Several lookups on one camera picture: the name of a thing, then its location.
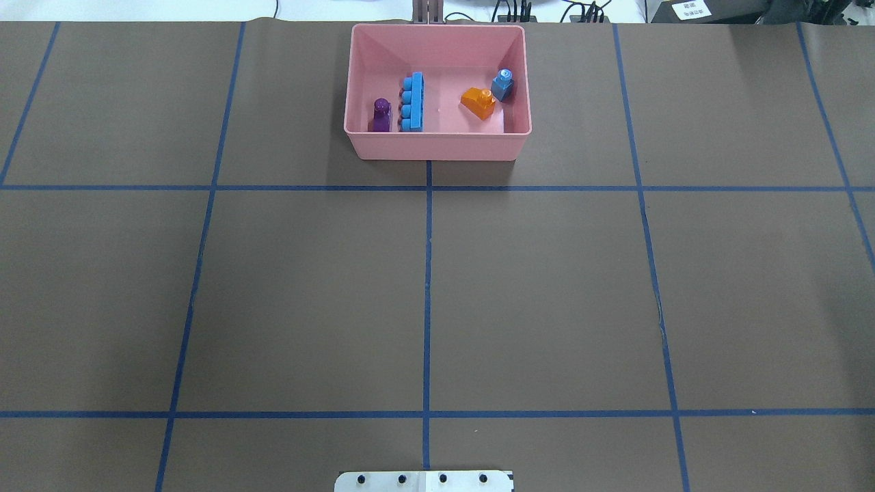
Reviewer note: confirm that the long blue toy block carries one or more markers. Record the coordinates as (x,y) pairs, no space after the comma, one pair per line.
(412,103)

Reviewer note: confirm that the purple curved toy block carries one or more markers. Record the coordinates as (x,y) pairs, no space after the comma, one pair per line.
(382,118)

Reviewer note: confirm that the orange sloped toy block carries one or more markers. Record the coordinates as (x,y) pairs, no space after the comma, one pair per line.
(479,101)

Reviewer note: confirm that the small blue toy block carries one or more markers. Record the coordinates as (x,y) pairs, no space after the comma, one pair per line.
(502,84)

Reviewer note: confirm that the aluminium camera post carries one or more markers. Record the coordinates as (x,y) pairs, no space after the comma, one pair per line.
(428,11)

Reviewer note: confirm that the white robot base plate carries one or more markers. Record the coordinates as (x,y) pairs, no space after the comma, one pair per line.
(447,480)

